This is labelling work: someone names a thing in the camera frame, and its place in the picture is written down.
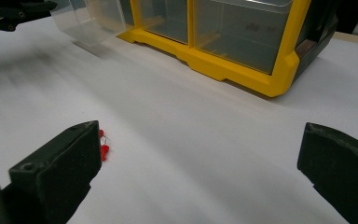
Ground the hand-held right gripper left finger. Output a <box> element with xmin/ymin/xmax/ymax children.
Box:
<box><xmin>8</xmin><ymin>120</ymin><xmax>103</xmax><ymax>224</ymax></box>

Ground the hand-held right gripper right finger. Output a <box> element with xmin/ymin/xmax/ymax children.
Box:
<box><xmin>296</xmin><ymin>121</ymin><xmax>358</xmax><ymax>224</ymax></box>

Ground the clear plastic drawer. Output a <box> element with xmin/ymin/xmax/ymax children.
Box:
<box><xmin>48</xmin><ymin>0</ymin><xmax>135</xmax><ymax>47</ymax></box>

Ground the yellow black organizer cabinet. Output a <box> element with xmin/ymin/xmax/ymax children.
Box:
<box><xmin>117</xmin><ymin>0</ymin><xmax>339</xmax><ymax>98</ymax></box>

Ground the set of transparent organizer bins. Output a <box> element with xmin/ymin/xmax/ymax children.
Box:
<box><xmin>136</xmin><ymin>0</ymin><xmax>294</xmax><ymax>76</ymax></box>

